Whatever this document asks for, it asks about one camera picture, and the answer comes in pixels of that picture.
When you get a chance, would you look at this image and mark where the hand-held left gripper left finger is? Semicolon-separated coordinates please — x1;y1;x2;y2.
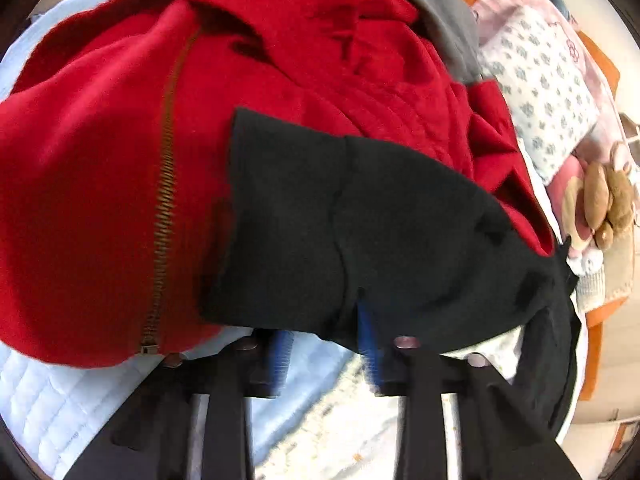
65;330;296;480

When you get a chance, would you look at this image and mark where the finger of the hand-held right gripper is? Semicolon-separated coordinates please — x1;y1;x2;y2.
515;240;586;436

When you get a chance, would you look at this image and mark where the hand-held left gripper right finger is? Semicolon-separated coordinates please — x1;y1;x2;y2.
357;302;583;480

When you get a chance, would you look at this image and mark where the black garment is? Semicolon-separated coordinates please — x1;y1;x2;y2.
200;106;576;361

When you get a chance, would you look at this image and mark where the light blue bedsheet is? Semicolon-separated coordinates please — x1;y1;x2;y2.
245;332;361;456

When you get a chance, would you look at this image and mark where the cream dotted blanket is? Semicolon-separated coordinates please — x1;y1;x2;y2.
252;330;526;480

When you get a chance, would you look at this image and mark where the beige patchwork pillow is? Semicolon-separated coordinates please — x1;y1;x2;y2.
575;240;636;313

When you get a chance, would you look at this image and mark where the white cat plush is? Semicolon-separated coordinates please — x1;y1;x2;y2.
567;247;606;276

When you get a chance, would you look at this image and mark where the brown teddy bear plush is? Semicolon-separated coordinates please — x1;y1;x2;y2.
562;160;636;251

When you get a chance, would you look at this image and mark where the white quilted blanket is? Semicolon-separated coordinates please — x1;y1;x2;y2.
0;0;261;478

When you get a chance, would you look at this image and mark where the red zip jacket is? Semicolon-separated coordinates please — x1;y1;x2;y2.
0;0;556;368

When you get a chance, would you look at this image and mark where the white floral pillow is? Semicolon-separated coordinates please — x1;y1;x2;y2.
480;5;601;186

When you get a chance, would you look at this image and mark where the pink printed pillow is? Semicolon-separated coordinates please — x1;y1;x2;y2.
472;0;626;161

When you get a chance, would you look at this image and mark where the grey garment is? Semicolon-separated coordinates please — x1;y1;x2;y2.
375;0;483;86

